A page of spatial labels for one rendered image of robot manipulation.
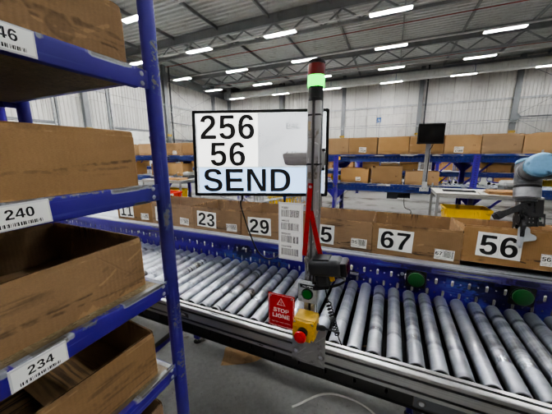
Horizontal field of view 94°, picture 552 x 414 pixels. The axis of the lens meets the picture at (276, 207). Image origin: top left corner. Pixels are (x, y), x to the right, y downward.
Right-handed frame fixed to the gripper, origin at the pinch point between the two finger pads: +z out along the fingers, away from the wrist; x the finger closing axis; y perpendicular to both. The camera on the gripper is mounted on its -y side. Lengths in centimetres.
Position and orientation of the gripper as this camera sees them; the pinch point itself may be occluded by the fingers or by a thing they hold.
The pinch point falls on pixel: (517, 245)
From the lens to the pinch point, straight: 153.0
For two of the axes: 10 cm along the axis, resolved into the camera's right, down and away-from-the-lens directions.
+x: 3.9, 0.7, 9.2
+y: 9.2, 0.8, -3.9
